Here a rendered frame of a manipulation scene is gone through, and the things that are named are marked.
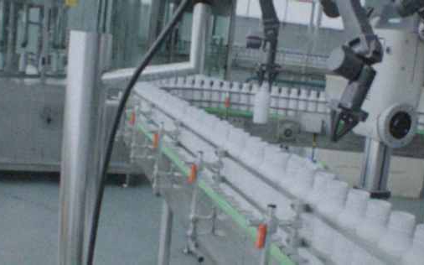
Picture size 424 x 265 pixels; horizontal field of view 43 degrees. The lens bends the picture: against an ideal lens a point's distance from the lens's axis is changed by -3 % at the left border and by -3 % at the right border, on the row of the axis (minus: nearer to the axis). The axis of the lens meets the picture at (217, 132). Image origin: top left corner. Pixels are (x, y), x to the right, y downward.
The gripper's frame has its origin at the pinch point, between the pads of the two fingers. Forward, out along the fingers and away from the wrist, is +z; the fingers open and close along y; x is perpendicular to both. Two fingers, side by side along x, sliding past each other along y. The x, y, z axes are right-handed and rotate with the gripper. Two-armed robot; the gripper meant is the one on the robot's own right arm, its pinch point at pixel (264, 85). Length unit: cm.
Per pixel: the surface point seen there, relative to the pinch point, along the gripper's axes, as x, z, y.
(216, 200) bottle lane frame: 77, 25, 46
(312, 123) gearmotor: -69, 23, -68
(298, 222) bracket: 120, 16, 48
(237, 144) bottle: 77, 10, 43
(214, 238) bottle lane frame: 79, 35, 46
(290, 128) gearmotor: -77, 29, -58
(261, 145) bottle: 90, 8, 43
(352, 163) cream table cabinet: -264, 88, -244
